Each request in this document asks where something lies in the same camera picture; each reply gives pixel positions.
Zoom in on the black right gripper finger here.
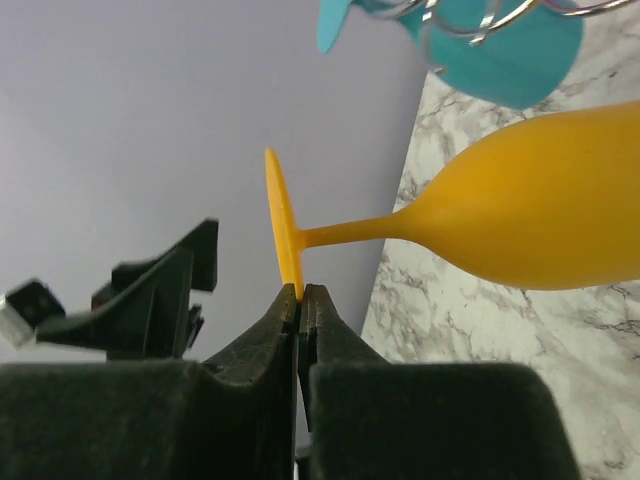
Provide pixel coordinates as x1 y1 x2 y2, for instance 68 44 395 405
298 285 580 479

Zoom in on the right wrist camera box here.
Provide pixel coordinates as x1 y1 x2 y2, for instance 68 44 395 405
1 279 65 349

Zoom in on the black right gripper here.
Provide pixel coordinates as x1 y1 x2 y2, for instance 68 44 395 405
1 218 298 479

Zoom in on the yellow wine glass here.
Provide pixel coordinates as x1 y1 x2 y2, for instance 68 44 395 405
265 101 639 295

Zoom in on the blue wine glass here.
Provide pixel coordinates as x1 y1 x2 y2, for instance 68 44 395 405
317 1 584 110

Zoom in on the chrome wine glass rack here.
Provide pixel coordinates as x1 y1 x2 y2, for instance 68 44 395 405
361 1 631 45

